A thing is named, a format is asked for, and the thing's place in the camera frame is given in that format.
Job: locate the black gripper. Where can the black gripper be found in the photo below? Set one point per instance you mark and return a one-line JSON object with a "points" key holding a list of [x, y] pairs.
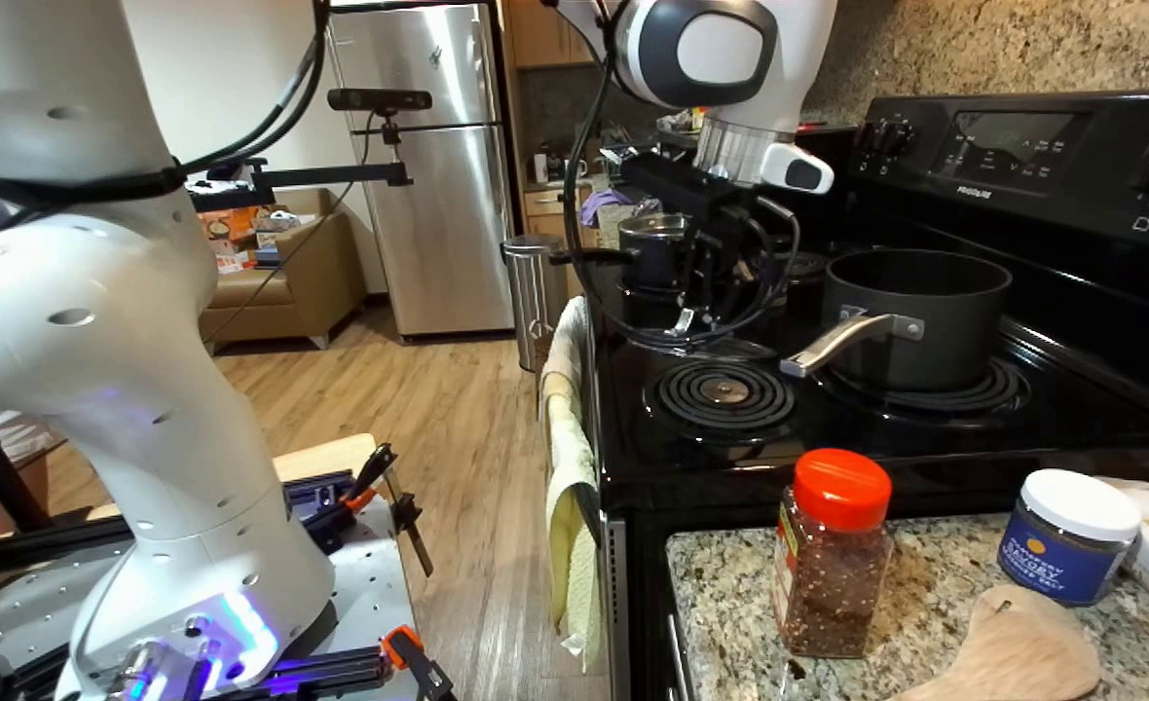
{"points": [[702, 216]]}

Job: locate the grey robot base table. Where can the grey robot base table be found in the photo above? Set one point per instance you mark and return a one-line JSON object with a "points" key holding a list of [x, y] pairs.
{"points": [[364, 586]]}

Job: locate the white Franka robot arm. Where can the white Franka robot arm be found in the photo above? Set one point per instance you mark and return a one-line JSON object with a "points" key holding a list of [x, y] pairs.
{"points": [[80, 393]]}

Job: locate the red-lid spice jar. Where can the red-lid spice jar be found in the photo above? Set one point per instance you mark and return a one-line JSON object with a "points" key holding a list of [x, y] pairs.
{"points": [[834, 559]]}

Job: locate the black electric stove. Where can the black electric stove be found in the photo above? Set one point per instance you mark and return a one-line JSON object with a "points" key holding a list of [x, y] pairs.
{"points": [[1091, 260]]}

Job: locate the blue jar with white lid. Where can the blue jar with white lid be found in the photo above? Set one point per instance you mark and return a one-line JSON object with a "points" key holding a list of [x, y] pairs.
{"points": [[1067, 539]]}

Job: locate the grey trash can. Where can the grey trash can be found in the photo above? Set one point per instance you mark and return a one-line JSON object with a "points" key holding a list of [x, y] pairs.
{"points": [[533, 304]]}

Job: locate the pale yellow hanging towel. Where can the pale yellow hanging towel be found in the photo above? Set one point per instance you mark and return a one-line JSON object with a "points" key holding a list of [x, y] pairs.
{"points": [[571, 491]]}

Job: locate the stainless steel fridge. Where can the stainless steel fridge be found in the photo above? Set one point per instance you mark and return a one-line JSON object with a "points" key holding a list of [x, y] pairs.
{"points": [[450, 195]]}

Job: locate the brown wood kitchen cabinet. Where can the brown wood kitchen cabinet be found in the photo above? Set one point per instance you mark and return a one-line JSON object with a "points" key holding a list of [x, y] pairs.
{"points": [[540, 33]]}

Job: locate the orange black clamp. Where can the orange black clamp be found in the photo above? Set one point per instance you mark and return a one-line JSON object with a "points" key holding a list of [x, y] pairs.
{"points": [[411, 657], [364, 489]]}

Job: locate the light wooden board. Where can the light wooden board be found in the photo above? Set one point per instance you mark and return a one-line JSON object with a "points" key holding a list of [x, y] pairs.
{"points": [[320, 458]]}

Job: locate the tan sofa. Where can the tan sofa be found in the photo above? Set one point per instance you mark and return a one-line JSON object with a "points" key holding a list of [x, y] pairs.
{"points": [[285, 277]]}

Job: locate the wooden spatula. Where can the wooden spatula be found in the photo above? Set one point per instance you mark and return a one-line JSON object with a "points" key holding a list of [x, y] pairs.
{"points": [[1006, 647]]}

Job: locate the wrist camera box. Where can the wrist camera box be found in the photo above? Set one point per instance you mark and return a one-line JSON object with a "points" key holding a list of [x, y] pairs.
{"points": [[772, 162]]}

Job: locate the black stereo camera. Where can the black stereo camera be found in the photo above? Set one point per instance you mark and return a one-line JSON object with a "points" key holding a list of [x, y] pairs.
{"points": [[380, 98]]}

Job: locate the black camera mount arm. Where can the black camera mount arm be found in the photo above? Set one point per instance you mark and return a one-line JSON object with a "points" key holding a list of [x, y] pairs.
{"points": [[315, 172]]}

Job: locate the black metal frame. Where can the black metal frame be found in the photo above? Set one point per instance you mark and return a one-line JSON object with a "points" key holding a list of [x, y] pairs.
{"points": [[2, 500]]}

